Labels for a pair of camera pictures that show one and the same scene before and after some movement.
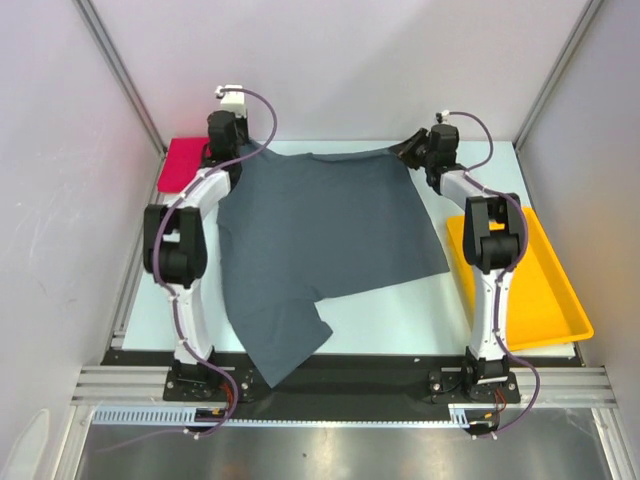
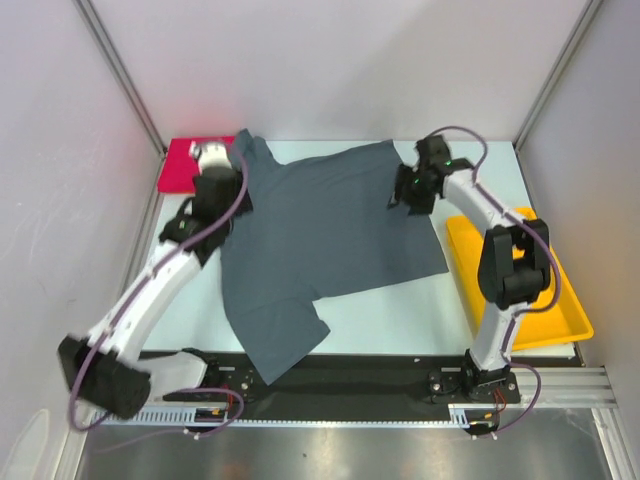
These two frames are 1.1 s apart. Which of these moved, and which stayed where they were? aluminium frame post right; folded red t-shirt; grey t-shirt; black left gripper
Moved: black left gripper
Stayed: folded red t-shirt; aluminium frame post right; grey t-shirt
